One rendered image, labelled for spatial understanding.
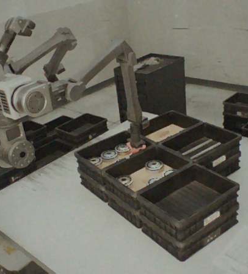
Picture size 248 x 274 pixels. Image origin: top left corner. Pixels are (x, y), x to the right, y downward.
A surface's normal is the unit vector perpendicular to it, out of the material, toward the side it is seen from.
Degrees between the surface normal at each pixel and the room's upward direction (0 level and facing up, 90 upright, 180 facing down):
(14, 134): 90
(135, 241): 0
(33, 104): 90
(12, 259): 0
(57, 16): 90
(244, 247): 0
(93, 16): 90
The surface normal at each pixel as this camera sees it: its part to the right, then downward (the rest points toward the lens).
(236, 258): -0.11, -0.89
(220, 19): -0.68, 0.40
